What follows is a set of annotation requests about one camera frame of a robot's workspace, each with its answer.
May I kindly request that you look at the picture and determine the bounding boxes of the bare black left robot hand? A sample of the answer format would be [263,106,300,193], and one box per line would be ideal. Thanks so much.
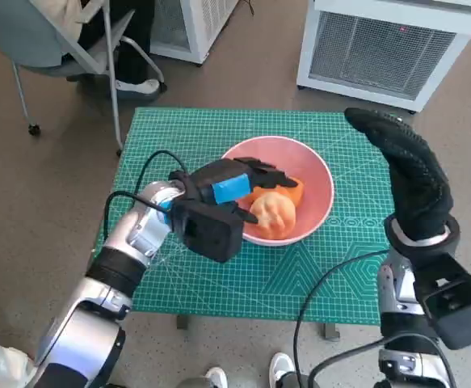
[189,156,299,226]

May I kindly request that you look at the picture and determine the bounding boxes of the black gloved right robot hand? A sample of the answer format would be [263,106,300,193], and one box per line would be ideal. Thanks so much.
[344,107,454,243]

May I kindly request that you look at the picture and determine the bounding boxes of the round toy bread bun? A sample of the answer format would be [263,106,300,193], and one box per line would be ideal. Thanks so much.
[250,192,297,240]

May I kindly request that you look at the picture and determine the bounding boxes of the long orange toy bread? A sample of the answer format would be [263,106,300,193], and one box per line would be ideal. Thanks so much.
[238,176,305,207]

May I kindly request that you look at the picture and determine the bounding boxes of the pink bowl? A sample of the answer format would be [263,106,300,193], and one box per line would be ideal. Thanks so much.
[220,136,336,247]

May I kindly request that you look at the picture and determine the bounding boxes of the green cutting mat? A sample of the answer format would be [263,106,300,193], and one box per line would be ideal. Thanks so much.
[92,107,397,327]

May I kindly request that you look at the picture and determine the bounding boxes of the white machine with wide mesh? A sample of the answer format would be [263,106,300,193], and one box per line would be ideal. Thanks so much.
[296,0,471,116]

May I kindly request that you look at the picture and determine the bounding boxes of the seated person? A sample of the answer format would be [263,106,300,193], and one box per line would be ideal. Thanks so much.
[67,0,162,100]

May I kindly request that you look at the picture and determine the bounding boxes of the white machine with narrow mesh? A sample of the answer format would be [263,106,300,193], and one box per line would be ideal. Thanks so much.
[149,0,240,65]

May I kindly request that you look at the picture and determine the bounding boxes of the standing person's feet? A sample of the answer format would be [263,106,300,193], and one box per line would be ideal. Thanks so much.
[176,352,313,388]

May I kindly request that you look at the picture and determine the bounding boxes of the grey-green office chair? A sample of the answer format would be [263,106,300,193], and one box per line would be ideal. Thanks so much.
[0,0,167,157]

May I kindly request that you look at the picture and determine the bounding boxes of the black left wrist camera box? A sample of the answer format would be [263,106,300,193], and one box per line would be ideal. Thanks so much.
[172,200,245,264]

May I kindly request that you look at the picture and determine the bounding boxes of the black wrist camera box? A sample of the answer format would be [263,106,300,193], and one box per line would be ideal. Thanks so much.
[172,200,245,264]
[412,252,471,351]

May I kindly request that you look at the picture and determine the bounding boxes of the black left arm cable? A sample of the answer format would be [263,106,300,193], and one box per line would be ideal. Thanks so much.
[103,150,187,239]

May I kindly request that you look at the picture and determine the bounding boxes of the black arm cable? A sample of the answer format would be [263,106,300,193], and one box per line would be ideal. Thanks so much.
[103,150,187,239]
[292,248,458,388]

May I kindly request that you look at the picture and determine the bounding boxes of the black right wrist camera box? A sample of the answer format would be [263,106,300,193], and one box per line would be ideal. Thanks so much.
[412,252,471,351]

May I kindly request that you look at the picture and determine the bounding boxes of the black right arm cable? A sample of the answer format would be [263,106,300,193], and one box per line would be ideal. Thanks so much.
[292,248,458,388]

